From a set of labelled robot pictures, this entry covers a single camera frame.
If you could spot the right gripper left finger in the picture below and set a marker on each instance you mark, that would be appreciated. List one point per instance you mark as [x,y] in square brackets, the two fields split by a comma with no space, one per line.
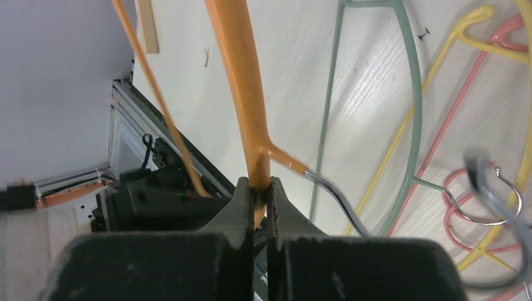
[213,263]

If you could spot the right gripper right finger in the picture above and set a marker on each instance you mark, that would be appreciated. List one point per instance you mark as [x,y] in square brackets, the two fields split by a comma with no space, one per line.
[306,264]

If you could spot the orange hanger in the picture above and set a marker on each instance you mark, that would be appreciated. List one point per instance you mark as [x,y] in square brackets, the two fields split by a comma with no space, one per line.
[233,30]

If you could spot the green hanger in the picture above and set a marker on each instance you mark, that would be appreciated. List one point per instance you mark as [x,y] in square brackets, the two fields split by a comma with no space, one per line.
[496,45]

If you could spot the yellow hanger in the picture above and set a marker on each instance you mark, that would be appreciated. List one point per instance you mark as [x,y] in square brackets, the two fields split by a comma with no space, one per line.
[477,180]

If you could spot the wooden clothes rack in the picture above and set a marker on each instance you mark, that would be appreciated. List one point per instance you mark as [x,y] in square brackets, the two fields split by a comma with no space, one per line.
[146,25]

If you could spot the pink plastic hanger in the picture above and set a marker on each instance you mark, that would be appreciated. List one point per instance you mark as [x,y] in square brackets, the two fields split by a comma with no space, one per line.
[521,276]

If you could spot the pink wire hanger lower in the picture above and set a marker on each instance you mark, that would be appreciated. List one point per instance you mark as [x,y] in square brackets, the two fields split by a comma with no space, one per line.
[457,220]

